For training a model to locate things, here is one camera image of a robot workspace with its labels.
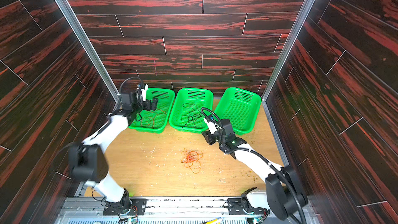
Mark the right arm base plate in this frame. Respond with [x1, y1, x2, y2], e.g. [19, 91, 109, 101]
[223, 197, 269, 215]

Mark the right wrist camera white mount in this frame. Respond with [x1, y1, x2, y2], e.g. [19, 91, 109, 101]
[204, 116, 219, 134]

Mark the right green plastic basket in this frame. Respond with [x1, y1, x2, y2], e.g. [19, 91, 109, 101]
[215, 87, 262, 135]

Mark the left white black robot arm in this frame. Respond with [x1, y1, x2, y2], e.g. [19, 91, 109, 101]
[68, 77, 158, 215]

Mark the green plastic basket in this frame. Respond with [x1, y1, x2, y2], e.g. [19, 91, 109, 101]
[215, 87, 262, 135]
[129, 88, 175, 134]
[169, 88, 214, 133]

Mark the left green plastic basket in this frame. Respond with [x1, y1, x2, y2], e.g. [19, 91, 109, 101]
[129, 88, 175, 134]

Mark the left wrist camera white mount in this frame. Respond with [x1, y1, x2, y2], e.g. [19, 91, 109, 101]
[141, 84, 149, 102]

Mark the aluminium front rail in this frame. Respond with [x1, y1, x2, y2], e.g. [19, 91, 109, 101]
[55, 197, 300, 224]

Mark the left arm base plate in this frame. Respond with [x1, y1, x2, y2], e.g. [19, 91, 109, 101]
[103, 198, 147, 216]

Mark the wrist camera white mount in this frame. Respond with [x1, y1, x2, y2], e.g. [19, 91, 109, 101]
[141, 84, 149, 102]
[204, 116, 219, 134]

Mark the yellow pencil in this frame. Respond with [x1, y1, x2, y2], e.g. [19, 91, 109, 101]
[202, 217, 224, 224]

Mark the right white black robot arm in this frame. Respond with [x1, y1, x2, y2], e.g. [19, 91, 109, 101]
[200, 107, 308, 224]

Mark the orange cable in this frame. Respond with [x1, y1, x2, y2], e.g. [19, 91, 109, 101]
[181, 148, 204, 174]

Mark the middle green plastic basket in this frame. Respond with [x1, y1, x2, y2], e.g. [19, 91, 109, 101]
[169, 88, 214, 133]

